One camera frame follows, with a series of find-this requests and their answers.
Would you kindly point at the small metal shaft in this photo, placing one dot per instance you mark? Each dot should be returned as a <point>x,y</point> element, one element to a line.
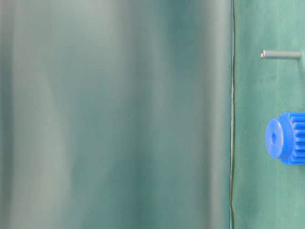
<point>275,54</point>

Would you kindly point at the green table cloth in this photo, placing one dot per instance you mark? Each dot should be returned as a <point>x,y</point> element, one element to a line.
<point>148,114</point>

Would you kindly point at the blue plastic gear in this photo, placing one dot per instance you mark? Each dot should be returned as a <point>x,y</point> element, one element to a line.
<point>285,138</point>

